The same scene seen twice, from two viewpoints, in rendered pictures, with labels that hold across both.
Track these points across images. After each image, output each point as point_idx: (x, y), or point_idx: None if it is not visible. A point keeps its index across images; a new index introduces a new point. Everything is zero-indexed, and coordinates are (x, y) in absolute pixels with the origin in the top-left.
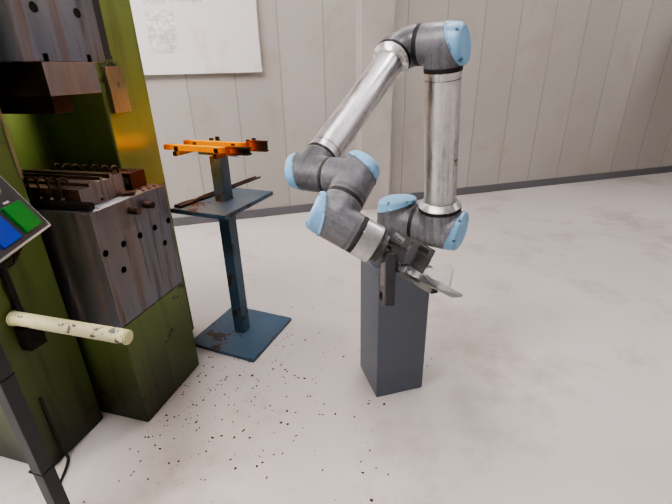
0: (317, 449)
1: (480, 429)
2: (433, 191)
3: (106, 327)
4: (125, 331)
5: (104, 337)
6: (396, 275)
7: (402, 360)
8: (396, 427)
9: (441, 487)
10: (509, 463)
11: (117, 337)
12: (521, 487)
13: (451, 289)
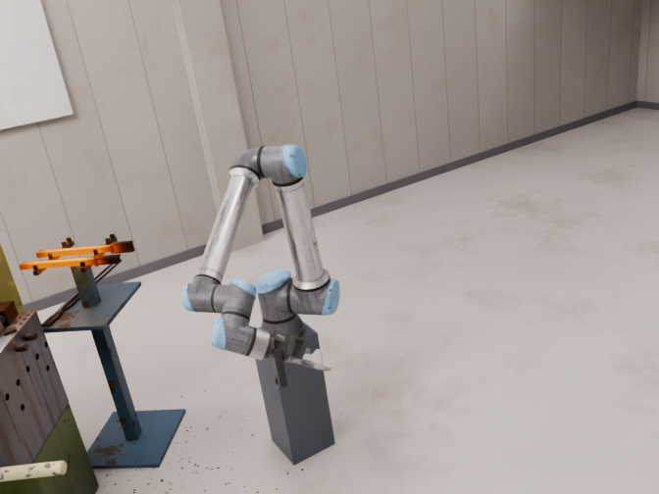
0: None
1: (392, 466)
2: (302, 271)
3: (40, 464)
4: (61, 463)
5: (41, 473)
6: None
7: (310, 422)
8: (318, 486)
9: None
10: (418, 487)
11: (55, 469)
12: None
13: (323, 366)
